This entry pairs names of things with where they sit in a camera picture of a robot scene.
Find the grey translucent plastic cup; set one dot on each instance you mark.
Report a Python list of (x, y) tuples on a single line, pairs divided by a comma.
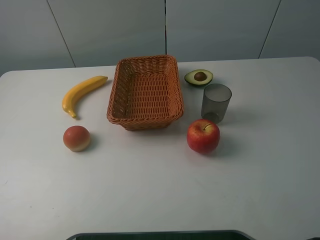
[(216, 98)]

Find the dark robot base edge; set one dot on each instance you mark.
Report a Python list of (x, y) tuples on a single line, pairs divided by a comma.
[(165, 235)]

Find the brown wicker basket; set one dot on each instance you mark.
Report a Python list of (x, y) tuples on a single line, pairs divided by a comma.
[(146, 93)]

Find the red apple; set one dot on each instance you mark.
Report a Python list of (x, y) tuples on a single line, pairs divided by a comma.
[(203, 136)]

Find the halved avocado with pit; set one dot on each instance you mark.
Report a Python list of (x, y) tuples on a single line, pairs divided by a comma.
[(199, 77)]

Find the red-orange peach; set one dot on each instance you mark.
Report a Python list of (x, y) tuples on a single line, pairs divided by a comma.
[(76, 138)]

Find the yellow banana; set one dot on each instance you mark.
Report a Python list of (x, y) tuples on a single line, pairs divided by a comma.
[(72, 97)]

